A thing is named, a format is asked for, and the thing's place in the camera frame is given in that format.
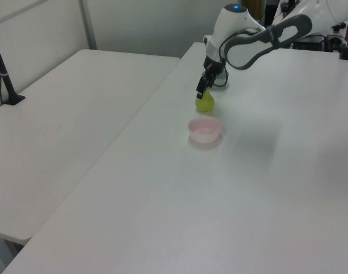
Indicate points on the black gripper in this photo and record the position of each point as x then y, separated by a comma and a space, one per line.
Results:
215, 68

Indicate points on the green yellow pear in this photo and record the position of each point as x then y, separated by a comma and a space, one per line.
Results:
205, 104

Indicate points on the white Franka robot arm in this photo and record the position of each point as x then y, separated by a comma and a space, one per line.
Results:
248, 54

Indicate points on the pink plastic bowl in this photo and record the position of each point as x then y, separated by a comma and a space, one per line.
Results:
205, 134

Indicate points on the dark background equipment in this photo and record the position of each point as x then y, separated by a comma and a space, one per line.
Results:
345, 42

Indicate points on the white side table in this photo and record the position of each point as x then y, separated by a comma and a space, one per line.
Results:
62, 114

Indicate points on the black pole with base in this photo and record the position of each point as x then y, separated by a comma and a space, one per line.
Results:
3, 77

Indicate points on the grey partition post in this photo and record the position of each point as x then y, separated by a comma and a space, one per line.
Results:
88, 25

